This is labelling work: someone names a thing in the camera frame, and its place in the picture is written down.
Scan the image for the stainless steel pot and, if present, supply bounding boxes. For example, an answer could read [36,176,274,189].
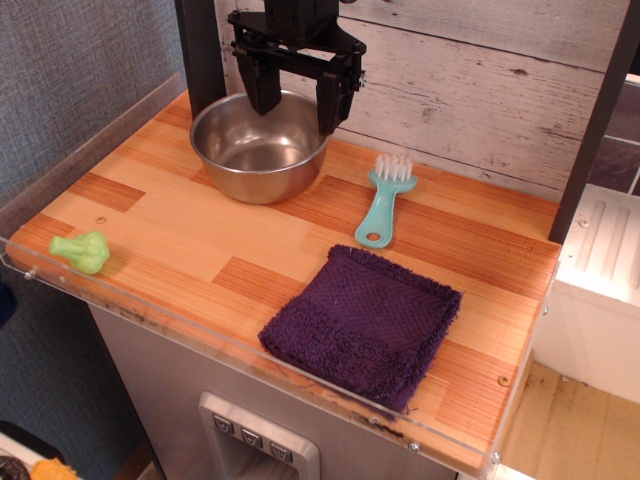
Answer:
[190,91,330,205]

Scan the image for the silver dispenser button panel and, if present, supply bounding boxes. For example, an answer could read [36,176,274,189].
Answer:
[199,392,321,479]

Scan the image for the teal dish brush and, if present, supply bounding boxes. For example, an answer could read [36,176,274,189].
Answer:
[355,154,417,249]

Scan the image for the purple folded towel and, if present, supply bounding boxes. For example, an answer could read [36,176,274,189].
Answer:
[258,245,463,413]

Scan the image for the grey toy fridge cabinet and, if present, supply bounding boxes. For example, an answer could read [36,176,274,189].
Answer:
[90,307,456,479]

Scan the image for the clear acrylic edge guard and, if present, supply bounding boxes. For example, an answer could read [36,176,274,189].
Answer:
[2,240,559,479]

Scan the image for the green toy broccoli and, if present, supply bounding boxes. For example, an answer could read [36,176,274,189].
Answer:
[49,231,110,275]

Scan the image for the white toy sink unit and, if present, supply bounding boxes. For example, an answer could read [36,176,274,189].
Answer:
[533,185,639,402]

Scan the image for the orange object bottom left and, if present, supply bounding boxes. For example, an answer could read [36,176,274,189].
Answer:
[30,459,79,480]

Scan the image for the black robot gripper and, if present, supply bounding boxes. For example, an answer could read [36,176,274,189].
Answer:
[228,1,367,135]

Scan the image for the dark right shelf post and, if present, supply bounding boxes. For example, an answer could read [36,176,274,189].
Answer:
[548,0,639,244]

